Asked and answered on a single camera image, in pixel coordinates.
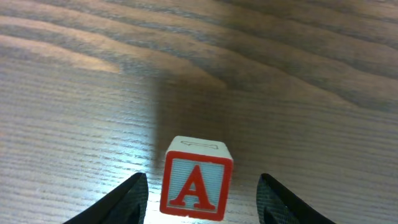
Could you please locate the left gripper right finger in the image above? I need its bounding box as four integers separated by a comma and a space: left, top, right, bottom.
256, 173, 335, 224

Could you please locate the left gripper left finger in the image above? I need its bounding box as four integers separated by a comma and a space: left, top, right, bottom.
65, 172, 149, 224

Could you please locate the red letter A block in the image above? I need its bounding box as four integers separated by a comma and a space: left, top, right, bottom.
160, 136, 234, 222

